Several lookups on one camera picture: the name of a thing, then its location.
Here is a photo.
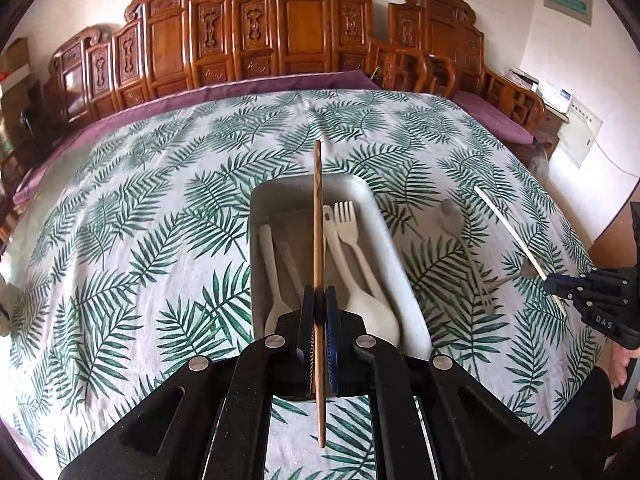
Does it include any light bamboo chopstick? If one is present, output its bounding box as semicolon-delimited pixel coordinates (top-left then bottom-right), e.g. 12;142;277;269
473;185;567;318

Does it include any brown wooden chopstick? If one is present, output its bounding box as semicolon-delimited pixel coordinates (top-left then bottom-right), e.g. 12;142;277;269
314;140;328;448

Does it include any white plastic fork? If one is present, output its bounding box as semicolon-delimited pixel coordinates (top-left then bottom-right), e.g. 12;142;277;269
333;200;388;307

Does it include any person's right hand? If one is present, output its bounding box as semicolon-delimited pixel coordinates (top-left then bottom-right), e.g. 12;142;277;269
608;342;640;388

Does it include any small steel spoon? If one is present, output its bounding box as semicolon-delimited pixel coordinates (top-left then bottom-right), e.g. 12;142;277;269
487;260;538;292

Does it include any wooden side table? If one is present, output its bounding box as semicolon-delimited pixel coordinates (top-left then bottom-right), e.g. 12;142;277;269
532;107;570;158

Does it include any grey utensil tray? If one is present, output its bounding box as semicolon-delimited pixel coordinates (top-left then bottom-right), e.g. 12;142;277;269
247;173;434;403

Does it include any palm leaf print tablecloth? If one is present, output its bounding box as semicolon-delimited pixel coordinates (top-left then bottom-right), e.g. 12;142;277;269
1;90;603;479

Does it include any white box on table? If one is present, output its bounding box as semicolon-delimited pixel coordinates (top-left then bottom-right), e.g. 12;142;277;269
538;79;574;115

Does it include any carved wooden bench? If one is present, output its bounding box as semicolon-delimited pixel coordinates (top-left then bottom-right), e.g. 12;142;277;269
40;0;544;131

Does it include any white wall panel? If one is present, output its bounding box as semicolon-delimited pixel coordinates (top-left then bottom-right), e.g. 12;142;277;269
559;98;603;167

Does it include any green wall sign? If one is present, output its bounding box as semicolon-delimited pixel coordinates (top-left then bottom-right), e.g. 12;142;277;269
544;0;593;26

